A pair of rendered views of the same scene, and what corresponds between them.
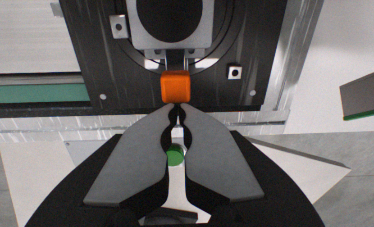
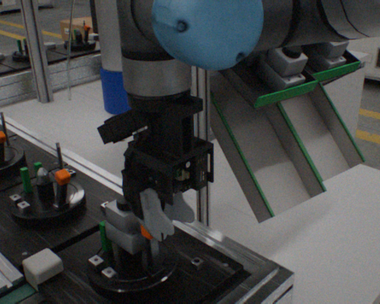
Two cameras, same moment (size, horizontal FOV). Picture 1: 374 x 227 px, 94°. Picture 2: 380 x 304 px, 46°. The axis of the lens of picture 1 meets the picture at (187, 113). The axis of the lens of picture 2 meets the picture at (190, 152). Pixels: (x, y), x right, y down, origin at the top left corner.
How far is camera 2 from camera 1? 0.60 m
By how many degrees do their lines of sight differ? 86
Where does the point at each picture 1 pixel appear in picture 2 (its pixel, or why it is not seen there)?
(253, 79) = (215, 260)
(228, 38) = (171, 248)
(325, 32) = not seen: hidden behind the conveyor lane
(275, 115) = (266, 268)
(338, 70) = (298, 257)
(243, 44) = (186, 254)
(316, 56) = not seen: hidden behind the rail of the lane
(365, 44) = (286, 239)
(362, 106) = (263, 206)
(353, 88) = (257, 213)
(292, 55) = (222, 243)
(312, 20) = (210, 230)
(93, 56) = not seen: outside the picture
